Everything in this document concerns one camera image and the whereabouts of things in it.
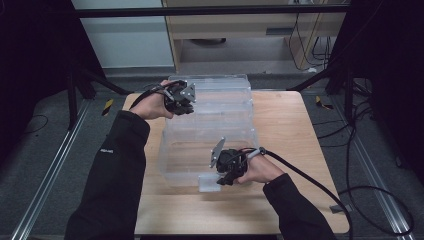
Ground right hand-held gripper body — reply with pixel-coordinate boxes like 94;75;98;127
208;136;250;178

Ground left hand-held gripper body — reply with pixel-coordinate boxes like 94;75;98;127
163;79;197;111

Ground clear plastic storage box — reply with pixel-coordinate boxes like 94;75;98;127
157;74;262;194

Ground person's right hand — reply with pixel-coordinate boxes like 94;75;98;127
234;153;286;185

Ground person's left hand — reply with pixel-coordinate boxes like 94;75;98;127
129;79;176;121

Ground white cabinet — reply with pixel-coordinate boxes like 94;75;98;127
71;0;175;69

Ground black horizontal bar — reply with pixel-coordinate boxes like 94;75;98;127
74;4;349;19

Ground wooden desk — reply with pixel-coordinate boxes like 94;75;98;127
162;0;349;72

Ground black metal stand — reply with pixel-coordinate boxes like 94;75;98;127
286;63;355;125
65;64;135;132

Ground grey tape piece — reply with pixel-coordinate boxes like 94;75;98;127
329;203;354;214

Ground black curtain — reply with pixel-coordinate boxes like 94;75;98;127
328;0;424;185
0;0;108;161

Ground left hand-held gripper cable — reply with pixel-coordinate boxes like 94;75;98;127
129;79;188;111

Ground yellow-handled tool on floor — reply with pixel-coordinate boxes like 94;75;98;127
101;98;115;117

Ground black cables under desk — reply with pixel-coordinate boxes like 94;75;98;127
287;13;335;72

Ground thin black floor cable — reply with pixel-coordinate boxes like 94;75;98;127
19;113;50;136

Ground metal floor rail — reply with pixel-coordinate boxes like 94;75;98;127
9;99;91;240
333;96;416;240

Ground black looped floor cable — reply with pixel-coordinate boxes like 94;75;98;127
338;99;416;236

